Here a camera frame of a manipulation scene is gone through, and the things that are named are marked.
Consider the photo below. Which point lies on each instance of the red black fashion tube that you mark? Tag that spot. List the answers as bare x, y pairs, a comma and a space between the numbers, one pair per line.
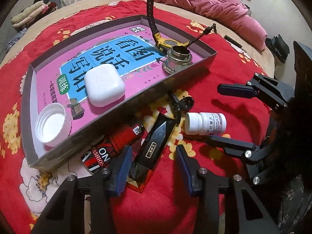
111, 146

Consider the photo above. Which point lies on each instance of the glass jar gold rim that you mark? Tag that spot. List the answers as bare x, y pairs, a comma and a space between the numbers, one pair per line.
178, 57

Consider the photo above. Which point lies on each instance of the white medicine bottle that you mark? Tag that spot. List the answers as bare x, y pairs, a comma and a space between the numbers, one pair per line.
204, 123

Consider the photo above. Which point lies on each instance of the black cloth bundle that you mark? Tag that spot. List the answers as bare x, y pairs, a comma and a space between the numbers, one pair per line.
278, 47

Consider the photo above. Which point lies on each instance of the grey cardboard box tray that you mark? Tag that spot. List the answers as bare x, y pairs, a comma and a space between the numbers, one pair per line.
47, 158

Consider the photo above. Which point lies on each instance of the white earbuds case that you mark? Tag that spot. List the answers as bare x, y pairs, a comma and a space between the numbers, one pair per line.
104, 85

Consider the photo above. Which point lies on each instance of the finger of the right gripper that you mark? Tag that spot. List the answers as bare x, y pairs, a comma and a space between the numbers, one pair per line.
257, 159
274, 93

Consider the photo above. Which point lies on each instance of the white plastic bottle cap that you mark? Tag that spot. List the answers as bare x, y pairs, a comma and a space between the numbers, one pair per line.
53, 124

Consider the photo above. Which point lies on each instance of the small brown folded paper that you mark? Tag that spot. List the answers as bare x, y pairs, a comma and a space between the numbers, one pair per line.
77, 111

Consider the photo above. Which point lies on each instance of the red floral blanket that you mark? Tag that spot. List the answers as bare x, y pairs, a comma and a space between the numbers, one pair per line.
165, 205

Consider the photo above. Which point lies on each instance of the stack of folded clothes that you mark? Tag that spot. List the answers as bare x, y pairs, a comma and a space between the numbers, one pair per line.
35, 12

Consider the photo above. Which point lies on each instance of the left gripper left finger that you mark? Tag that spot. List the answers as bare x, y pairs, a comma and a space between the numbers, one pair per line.
65, 212

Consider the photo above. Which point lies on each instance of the yellow black wrist watch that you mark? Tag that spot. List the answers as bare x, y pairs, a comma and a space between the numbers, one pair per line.
164, 44

